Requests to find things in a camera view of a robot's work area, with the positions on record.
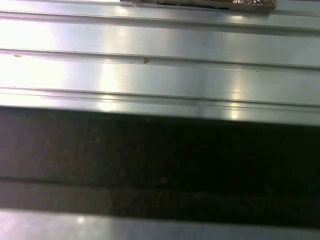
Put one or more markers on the black open PC case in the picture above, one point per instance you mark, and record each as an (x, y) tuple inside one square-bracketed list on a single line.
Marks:
[(160, 160)]

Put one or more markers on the square brown base plate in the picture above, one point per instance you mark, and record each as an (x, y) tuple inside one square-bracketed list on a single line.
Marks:
[(250, 5)]

